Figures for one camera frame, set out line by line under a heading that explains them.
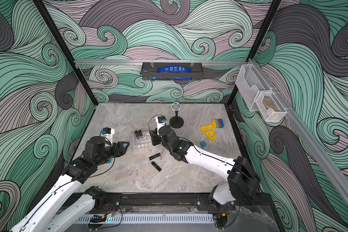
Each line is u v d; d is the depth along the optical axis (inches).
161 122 25.5
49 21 29.7
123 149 27.0
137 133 36.2
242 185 16.3
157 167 33.6
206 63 37.3
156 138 26.7
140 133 36.2
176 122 41.6
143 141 37.6
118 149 25.3
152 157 34.8
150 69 37.2
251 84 30.5
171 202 29.4
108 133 25.5
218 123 41.1
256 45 33.6
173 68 36.4
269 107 26.3
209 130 40.9
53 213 16.9
